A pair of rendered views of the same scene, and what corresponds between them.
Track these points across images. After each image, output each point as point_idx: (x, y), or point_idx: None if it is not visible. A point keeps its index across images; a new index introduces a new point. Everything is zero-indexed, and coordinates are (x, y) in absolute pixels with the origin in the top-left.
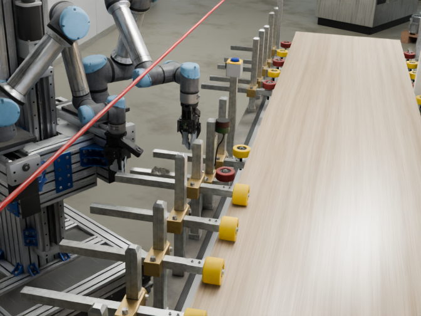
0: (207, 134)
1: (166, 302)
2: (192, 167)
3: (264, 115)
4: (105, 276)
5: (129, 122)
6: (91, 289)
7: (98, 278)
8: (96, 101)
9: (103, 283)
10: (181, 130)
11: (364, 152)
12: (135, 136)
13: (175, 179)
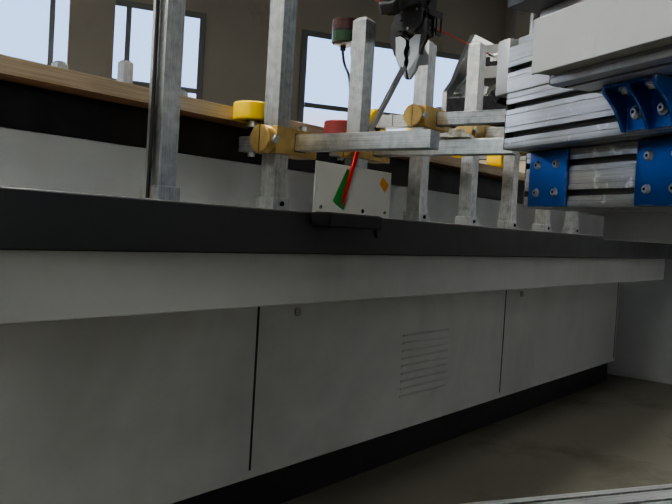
0: (373, 50)
1: (500, 212)
2: (433, 88)
3: (24, 59)
4: (567, 501)
5: (513, 38)
6: (606, 490)
7: (589, 502)
8: None
9: (574, 493)
10: (432, 34)
11: None
12: (496, 80)
13: (484, 77)
